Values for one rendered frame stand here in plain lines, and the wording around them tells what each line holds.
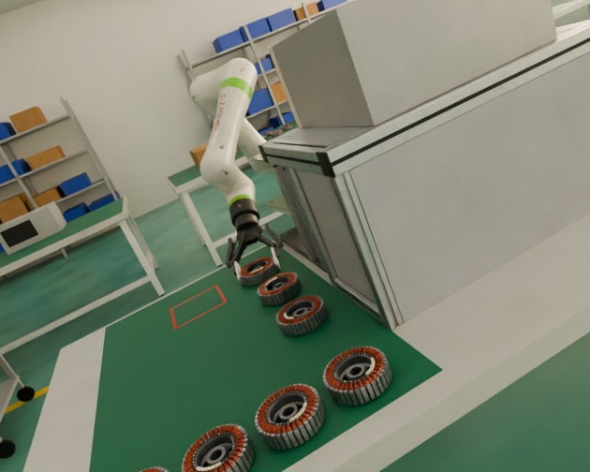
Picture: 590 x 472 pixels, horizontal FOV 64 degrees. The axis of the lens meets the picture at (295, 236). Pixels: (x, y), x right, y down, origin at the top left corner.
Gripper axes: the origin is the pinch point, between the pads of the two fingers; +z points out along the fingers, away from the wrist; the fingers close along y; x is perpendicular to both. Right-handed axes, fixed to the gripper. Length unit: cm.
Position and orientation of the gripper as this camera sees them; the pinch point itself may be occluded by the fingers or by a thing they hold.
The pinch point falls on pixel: (258, 270)
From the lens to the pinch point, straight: 138.2
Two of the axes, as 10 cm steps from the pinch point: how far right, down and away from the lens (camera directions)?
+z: 2.4, 7.3, -6.4
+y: -9.3, 3.7, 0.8
